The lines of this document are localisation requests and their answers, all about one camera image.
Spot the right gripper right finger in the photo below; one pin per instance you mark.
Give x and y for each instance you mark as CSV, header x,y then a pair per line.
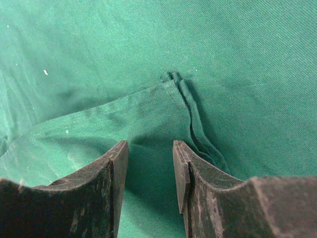
x,y
215,204

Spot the green surgical drape cloth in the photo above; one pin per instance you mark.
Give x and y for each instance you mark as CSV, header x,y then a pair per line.
x,y
235,79

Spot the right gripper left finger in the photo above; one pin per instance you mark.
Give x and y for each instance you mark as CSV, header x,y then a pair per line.
x,y
84,204

